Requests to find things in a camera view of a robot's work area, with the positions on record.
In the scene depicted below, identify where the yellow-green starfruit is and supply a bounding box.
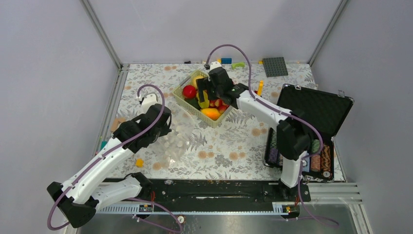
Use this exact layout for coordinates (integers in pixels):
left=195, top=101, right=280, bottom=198
left=196, top=90, right=210, bottom=109

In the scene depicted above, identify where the clear dotted zip top bag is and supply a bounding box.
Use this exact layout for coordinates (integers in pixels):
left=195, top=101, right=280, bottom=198
left=151, top=112, right=195, bottom=169

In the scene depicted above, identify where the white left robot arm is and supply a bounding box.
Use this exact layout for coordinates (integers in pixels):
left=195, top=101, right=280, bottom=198
left=47, top=103, right=171, bottom=231

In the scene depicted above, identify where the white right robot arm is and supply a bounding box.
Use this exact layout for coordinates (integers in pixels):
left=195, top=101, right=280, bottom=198
left=197, top=62, right=322, bottom=201

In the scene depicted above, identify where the tan wooden block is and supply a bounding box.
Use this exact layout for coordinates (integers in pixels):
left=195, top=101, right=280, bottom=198
left=110, top=117, right=126, bottom=133

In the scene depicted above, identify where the yellow lemon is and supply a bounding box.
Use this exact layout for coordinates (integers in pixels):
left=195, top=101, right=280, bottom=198
left=191, top=75, right=204, bottom=89

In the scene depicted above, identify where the blue yellow brick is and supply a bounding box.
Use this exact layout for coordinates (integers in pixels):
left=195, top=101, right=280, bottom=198
left=217, top=58, right=232, bottom=64

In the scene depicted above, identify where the dark green avocado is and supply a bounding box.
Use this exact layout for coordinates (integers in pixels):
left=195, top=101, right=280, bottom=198
left=185, top=98, right=201, bottom=110

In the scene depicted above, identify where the orange mango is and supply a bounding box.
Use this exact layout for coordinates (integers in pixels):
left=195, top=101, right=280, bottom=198
left=201, top=108, right=222, bottom=121

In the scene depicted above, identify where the red apple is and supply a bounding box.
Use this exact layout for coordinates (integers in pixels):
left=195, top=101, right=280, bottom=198
left=182, top=85, right=197, bottom=99

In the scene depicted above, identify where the green arch block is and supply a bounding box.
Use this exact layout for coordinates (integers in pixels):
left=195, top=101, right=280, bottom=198
left=231, top=62, right=245, bottom=69

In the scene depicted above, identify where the teal small brick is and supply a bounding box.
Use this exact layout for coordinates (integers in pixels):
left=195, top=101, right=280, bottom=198
left=99, top=141, right=108, bottom=152

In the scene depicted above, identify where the small yellow block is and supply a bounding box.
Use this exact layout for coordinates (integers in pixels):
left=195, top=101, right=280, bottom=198
left=135, top=158, right=144, bottom=168

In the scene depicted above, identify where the pale green perforated basket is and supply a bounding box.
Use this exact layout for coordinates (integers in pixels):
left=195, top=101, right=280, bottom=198
left=172, top=70, right=233, bottom=128

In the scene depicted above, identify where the yellow blue block toy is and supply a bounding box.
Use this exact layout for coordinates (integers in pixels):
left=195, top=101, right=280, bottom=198
left=255, top=80, right=264, bottom=97

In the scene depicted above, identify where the grey building baseplate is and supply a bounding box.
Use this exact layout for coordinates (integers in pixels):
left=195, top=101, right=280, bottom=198
left=262, top=57, right=288, bottom=77

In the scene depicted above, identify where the black foam-lined case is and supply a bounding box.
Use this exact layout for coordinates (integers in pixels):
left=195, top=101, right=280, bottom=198
left=277, top=84, right=354, bottom=182

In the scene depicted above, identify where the poker chips row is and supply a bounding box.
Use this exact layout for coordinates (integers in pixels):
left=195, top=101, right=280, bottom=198
left=264, top=128, right=334, bottom=181

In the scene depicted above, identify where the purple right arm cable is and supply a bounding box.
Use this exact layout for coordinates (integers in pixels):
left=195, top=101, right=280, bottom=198
left=204, top=44, right=339, bottom=227

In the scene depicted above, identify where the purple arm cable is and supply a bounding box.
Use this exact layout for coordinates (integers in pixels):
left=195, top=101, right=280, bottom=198
left=204, top=44, right=339, bottom=227
left=47, top=84, right=166, bottom=231

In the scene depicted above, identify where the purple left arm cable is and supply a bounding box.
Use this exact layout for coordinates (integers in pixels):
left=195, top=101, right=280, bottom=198
left=47, top=84, right=166, bottom=231

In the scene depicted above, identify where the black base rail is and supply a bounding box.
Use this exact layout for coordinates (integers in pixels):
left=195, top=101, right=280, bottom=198
left=89, top=174, right=312, bottom=214

